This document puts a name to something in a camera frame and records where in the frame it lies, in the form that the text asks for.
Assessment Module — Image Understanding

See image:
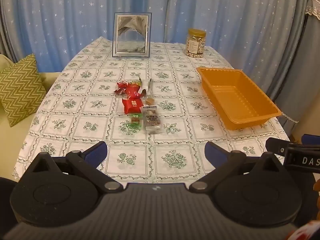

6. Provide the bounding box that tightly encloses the person's right hand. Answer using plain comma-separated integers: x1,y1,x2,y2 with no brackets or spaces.
313,178,320,220

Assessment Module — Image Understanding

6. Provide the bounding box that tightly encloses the floral checked tablecloth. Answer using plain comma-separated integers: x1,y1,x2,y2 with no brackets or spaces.
12,36,292,183

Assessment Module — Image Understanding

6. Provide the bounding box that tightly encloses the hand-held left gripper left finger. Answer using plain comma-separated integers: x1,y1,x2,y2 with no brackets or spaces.
25,141,123,193

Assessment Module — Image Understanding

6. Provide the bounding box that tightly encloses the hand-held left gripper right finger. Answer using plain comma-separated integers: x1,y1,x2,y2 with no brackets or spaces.
189,141,288,193

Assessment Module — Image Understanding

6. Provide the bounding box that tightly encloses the red white printed cloth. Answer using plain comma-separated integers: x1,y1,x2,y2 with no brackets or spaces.
287,219,320,240

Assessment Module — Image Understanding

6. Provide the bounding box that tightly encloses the clear nut bar packet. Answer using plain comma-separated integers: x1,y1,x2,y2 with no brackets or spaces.
141,105,161,134

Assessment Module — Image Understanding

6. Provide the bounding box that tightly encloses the nut jar with gold lid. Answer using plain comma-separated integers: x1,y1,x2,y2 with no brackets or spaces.
184,28,207,58

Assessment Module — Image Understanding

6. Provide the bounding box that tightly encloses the boxy red candy packet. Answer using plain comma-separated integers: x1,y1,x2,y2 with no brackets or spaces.
122,98,144,115

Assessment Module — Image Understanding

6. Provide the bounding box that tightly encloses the white green snack packet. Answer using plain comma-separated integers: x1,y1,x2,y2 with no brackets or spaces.
139,78,153,97

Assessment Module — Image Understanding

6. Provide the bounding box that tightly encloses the green zigzag pillow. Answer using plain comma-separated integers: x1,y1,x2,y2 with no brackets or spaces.
0,54,47,128

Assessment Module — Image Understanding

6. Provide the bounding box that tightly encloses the orange plastic tray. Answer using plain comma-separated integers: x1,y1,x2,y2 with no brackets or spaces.
196,67,283,131

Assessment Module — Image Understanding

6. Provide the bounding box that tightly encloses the pale yellow sofa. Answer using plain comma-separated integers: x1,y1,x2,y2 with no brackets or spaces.
0,54,62,180

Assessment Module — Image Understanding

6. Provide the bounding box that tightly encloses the sand art picture frame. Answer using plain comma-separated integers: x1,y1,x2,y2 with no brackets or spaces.
112,12,152,59

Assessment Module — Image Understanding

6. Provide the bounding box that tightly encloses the blue star curtain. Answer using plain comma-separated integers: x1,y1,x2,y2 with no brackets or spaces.
167,0,309,100
0,0,173,74

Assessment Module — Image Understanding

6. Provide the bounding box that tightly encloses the grey curtain with lace trim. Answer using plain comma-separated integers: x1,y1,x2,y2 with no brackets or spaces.
282,0,320,140

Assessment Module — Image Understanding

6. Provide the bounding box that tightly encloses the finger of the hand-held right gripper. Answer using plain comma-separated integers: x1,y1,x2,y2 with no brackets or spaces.
265,137,288,156
301,134,320,146

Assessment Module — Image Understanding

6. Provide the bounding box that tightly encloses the small red candy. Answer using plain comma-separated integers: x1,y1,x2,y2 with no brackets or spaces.
115,81,129,96

